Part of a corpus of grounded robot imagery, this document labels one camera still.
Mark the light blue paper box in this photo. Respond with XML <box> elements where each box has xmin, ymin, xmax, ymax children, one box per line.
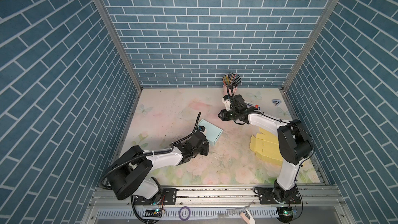
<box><xmin>199</xmin><ymin>119</ymin><xmax>223</xmax><ymax>146</ymax></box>

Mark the yellow paper box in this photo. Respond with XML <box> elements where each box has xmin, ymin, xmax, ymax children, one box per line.
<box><xmin>250</xmin><ymin>128</ymin><xmax>283</xmax><ymax>166</ymax></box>

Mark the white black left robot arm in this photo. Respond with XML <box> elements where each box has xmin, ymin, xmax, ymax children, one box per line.
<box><xmin>99</xmin><ymin>126</ymin><xmax>209</xmax><ymax>204</ymax></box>

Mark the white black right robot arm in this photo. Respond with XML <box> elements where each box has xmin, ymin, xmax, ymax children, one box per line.
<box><xmin>218</xmin><ymin>94</ymin><xmax>315</xmax><ymax>203</ymax></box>

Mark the white blue pencil box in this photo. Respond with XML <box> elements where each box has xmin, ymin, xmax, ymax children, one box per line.
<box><xmin>245</xmin><ymin>101</ymin><xmax>261</xmax><ymax>110</ymax></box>

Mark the pink metal pencil bucket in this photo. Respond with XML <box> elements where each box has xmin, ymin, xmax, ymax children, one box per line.
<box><xmin>223</xmin><ymin>87</ymin><xmax>238</xmax><ymax>95</ymax></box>

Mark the bundle of coloured pencils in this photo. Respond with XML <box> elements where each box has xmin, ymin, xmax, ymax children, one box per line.
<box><xmin>222</xmin><ymin>73</ymin><xmax>241</xmax><ymax>89</ymax></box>

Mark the left green circuit board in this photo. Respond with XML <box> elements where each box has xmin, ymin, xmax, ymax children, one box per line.
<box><xmin>143</xmin><ymin>208</ymin><xmax>165</xmax><ymax>219</ymax></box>

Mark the green circuit board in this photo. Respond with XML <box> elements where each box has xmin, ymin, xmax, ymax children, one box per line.
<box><xmin>276</xmin><ymin>207</ymin><xmax>297</xmax><ymax>224</ymax></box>
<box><xmin>143</xmin><ymin>208</ymin><xmax>165</xmax><ymax>219</ymax></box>

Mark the white pink clip tool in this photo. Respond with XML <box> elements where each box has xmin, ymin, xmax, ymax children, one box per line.
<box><xmin>227</xmin><ymin>201</ymin><xmax>256</xmax><ymax>224</ymax></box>

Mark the right green circuit board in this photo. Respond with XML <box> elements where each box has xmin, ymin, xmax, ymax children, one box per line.
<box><xmin>276</xmin><ymin>207</ymin><xmax>297</xmax><ymax>224</ymax></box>

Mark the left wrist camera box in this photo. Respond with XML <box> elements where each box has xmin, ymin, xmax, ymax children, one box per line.
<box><xmin>198</xmin><ymin>125</ymin><xmax>206</xmax><ymax>133</ymax></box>

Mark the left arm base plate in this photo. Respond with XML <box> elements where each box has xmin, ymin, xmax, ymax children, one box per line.
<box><xmin>133</xmin><ymin>188</ymin><xmax>177</xmax><ymax>206</ymax></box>

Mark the purple tape ring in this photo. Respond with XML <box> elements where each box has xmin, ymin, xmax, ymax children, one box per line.
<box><xmin>178</xmin><ymin>206</ymin><xmax>191</xmax><ymax>222</ymax></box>

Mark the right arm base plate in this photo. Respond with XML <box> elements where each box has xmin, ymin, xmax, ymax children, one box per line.
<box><xmin>253</xmin><ymin>186</ymin><xmax>302</xmax><ymax>205</ymax></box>

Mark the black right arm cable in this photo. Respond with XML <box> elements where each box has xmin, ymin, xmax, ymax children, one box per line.
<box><xmin>226</xmin><ymin>83</ymin><xmax>316</xmax><ymax>181</ymax></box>

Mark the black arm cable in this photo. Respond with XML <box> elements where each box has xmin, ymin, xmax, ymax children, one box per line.
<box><xmin>98</xmin><ymin>111</ymin><xmax>202</xmax><ymax>190</ymax></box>
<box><xmin>226</xmin><ymin>83</ymin><xmax>316</xmax><ymax>181</ymax></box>

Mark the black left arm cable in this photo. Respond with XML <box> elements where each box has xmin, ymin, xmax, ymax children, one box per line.
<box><xmin>98</xmin><ymin>111</ymin><xmax>202</xmax><ymax>190</ymax></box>

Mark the aluminium front rail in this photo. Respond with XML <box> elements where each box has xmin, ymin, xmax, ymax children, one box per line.
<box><xmin>82</xmin><ymin>184</ymin><xmax>354</xmax><ymax>224</ymax></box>

